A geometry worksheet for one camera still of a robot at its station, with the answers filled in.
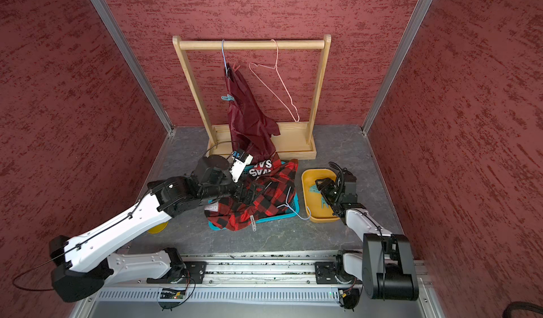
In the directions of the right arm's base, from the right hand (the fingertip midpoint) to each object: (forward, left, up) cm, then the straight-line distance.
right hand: (315, 186), depth 90 cm
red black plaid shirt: (-2, +18, +5) cm, 19 cm away
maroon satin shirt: (+31, +28, +7) cm, 43 cm away
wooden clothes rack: (+33, +7, -7) cm, 35 cm away
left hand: (-11, +25, +21) cm, 34 cm away
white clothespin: (-17, +26, +6) cm, 32 cm away
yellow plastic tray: (-7, -1, -7) cm, 10 cm away
